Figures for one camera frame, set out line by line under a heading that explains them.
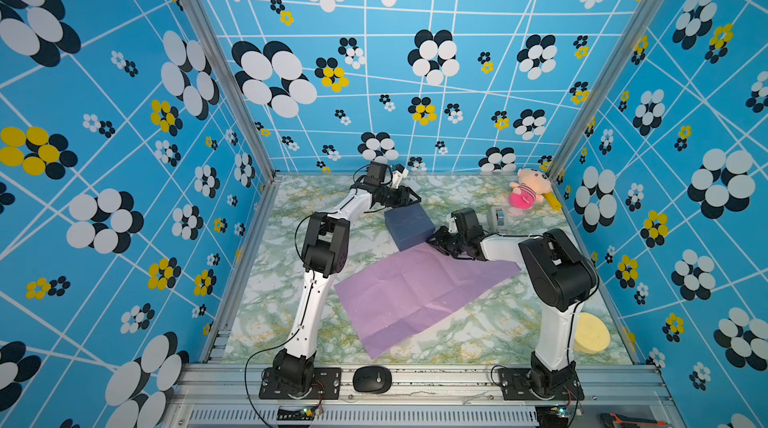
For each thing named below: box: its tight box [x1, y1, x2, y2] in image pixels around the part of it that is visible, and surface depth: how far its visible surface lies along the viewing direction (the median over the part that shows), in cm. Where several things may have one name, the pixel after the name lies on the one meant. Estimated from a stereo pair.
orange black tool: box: [600, 413, 667, 428], surface depth 69 cm
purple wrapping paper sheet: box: [333, 242, 522, 360], surface depth 91 cm
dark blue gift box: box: [384, 203, 435, 252], surface depth 100 cm
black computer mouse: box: [352, 366, 393, 394], surface depth 75 cm
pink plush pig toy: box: [508, 168, 552, 210], surface depth 110 cm
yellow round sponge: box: [574, 312, 611, 354], surface depth 80 cm
